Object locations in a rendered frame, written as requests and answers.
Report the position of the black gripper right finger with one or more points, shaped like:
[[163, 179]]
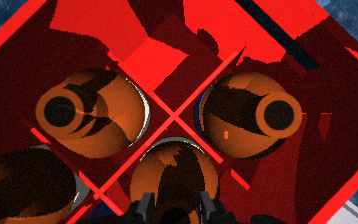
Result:
[[212, 211]]

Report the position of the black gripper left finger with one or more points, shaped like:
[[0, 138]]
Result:
[[138, 211]]

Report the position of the red crate with dividers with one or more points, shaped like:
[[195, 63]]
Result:
[[174, 50]]

